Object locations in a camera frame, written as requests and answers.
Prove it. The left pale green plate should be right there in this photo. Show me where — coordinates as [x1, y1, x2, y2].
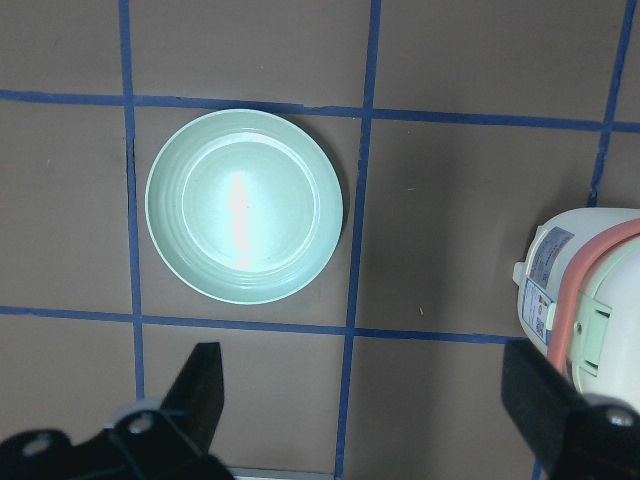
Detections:
[144, 109, 344, 305]

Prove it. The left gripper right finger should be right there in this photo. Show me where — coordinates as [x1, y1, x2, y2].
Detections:
[501, 340, 639, 479]

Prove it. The white rice cooker orange handle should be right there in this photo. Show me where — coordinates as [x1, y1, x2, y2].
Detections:
[512, 207, 640, 401]

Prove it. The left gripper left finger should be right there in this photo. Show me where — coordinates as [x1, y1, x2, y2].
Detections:
[1, 342, 231, 479]

